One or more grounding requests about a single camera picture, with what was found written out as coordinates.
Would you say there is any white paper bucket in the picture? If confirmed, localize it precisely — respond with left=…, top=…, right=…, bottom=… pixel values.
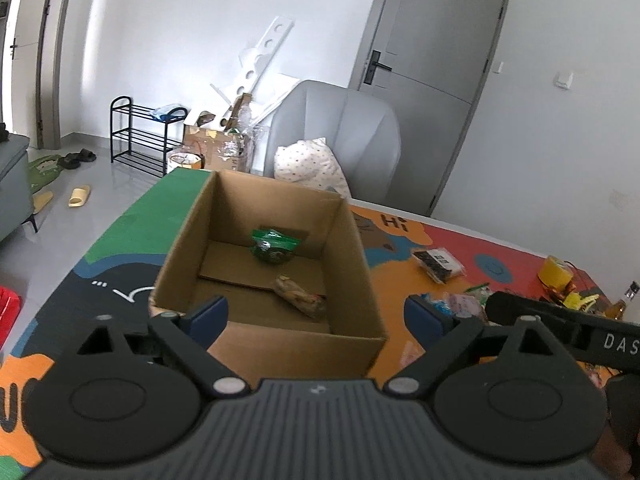
left=166, top=151, right=205, bottom=177

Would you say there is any white board with round holes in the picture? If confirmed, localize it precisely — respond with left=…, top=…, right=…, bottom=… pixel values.
left=210, top=16, right=293, bottom=111

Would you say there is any black metal shoe rack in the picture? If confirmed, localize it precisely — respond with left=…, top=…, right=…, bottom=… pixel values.
left=110, top=96, right=188, bottom=177

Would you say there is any yellow plastic toy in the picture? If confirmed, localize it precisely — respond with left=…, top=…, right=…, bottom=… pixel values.
left=562, top=290, right=601, bottom=313

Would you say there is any yellow tape roll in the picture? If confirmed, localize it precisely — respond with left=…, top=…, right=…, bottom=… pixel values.
left=537, top=255, right=573, bottom=288

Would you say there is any grey armchair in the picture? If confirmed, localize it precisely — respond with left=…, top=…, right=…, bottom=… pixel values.
left=263, top=80, right=402, bottom=201

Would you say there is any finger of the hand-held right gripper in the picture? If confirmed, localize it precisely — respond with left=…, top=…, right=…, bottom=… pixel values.
left=486, top=291, right=581, bottom=333

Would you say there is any brown bread packet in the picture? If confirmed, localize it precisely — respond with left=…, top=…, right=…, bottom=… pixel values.
left=272, top=275, right=328, bottom=321

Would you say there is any pink snack packet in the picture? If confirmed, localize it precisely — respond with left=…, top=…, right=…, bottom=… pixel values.
left=447, top=294, right=488, bottom=325

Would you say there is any grey sofa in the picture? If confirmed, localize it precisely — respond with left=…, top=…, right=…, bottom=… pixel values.
left=0, top=132, right=40, bottom=246

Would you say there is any white door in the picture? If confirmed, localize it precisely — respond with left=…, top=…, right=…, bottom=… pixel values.
left=0, top=0, right=46, bottom=136

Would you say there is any green floor mat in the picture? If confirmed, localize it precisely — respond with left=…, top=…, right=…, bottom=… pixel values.
left=25, top=155, right=66, bottom=193

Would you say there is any cardboard box of clutter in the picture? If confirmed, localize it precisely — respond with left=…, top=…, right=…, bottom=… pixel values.
left=182, top=92, right=257, bottom=173

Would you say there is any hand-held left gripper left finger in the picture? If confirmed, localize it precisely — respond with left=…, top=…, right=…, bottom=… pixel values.
left=75, top=296, right=247, bottom=399

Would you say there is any black door handle lock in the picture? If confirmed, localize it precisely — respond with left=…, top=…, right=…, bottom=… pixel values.
left=364, top=50, right=392, bottom=85

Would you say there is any white polka dot pillow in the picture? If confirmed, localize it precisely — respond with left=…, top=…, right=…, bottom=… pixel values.
left=274, top=137, right=353, bottom=200

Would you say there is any red bag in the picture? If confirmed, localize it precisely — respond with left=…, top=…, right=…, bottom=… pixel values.
left=0, top=285, right=23, bottom=351

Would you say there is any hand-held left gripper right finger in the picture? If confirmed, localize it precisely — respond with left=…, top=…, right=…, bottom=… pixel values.
left=384, top=296, right=567, bottom=399

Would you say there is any grey door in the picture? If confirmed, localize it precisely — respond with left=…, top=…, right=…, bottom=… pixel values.
left=348, top=0, right=513, bottom=216

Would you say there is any amber glass bottle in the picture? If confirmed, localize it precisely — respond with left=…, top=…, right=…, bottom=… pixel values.
left=607, top=280, right=640, bottom=321

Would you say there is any black and white snack packet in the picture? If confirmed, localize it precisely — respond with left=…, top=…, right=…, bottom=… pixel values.
left=411, top=247, right=466, bottom=285

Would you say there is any green and white snack packet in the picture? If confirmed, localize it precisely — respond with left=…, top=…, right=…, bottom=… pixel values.
left=465, top=282, right=495, bottom=306

